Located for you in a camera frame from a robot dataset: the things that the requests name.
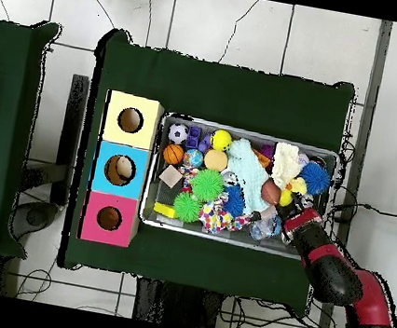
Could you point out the small orange basketball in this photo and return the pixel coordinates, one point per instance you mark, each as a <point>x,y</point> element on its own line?
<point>173,154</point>

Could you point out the wooden box with three holes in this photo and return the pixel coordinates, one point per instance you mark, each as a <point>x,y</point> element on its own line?
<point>134,186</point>

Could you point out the mint green knitted cloth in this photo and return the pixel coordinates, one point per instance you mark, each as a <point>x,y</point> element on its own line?
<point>250,173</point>

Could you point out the grey rounded base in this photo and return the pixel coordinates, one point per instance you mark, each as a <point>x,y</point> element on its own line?
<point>36,216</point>

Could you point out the yellow ball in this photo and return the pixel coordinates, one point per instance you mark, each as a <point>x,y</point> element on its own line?
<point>221,140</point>

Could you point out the multicoloured knotted fabric toy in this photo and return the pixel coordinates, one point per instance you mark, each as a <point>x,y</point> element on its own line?
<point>187,175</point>

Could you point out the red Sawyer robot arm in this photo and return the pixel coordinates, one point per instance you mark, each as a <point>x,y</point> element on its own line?
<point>337,275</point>

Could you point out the shallow clear mesh bin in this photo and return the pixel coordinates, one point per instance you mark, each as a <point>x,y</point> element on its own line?
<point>187,228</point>

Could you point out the black upright panel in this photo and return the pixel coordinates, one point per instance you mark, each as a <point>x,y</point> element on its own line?
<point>72,130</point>

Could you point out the green fuzzy ball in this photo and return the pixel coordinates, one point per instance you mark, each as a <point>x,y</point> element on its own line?
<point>187,207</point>
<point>208,185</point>

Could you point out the brown toy football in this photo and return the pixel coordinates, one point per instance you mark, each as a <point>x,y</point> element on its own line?
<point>271,192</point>

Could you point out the blue fuzzy ball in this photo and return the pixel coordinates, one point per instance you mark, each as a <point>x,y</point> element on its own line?
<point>235,199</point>
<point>315,177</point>

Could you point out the black and white soccer ball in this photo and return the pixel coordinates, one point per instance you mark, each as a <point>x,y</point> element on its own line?
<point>178,133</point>

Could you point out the white baseball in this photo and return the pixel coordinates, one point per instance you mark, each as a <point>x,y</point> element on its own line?
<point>303,159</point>

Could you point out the orange plastic block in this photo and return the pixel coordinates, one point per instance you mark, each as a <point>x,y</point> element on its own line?
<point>263,158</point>

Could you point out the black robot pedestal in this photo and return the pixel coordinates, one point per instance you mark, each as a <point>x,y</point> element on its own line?
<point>173,307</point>

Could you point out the yellow duck plush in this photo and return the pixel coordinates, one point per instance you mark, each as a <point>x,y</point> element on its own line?
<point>298,185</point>

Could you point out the purple spiky ball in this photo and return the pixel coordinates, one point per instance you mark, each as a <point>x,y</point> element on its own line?
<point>268,150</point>

